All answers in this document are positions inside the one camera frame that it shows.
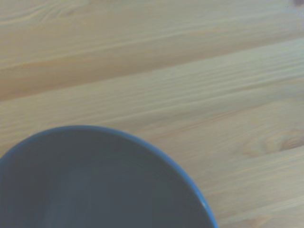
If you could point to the dark blue bowl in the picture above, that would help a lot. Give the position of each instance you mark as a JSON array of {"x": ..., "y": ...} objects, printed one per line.
[{"x": 99, "y": 185}]

